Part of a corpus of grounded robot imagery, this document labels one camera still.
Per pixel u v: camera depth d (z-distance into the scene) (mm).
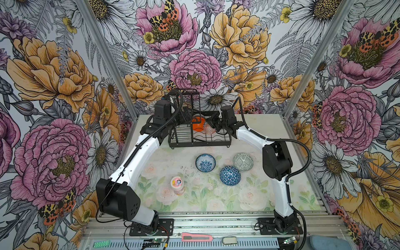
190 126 878
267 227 733
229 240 701
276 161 559
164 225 744
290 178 567
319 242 685
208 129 1018
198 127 1092
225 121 776
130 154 471
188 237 717
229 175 901
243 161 964
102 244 690
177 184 774
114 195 407
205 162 944
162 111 576
